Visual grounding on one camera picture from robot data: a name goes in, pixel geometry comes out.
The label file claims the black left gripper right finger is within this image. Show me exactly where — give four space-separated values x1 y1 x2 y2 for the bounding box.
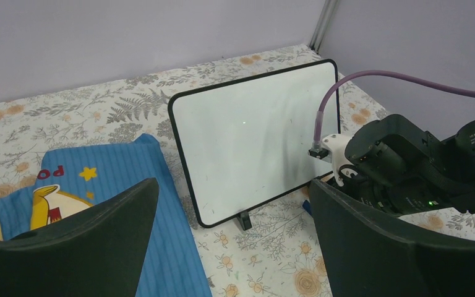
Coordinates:
309 179 475 296

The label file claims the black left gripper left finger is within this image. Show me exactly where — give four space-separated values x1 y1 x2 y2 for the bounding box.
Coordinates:
0 178 159 296

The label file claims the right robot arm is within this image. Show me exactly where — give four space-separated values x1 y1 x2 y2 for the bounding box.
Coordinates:
330 114 475 217

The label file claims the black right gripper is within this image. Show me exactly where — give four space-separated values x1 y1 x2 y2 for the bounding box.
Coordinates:
327 114 464 216

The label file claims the blue pikachu cloth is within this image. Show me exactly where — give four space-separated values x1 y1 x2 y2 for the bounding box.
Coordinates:
0 134 211 296

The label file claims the blue capped whiteboard marker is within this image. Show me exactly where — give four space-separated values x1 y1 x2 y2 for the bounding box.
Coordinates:
302 200 312 215

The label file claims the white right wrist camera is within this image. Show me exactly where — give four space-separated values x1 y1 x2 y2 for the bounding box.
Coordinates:
308 134 357 187

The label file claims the black framed whiteboard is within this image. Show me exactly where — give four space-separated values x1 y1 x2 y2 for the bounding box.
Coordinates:
168 59 338 228

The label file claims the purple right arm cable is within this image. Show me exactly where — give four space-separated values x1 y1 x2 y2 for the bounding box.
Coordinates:
312 70 475 150

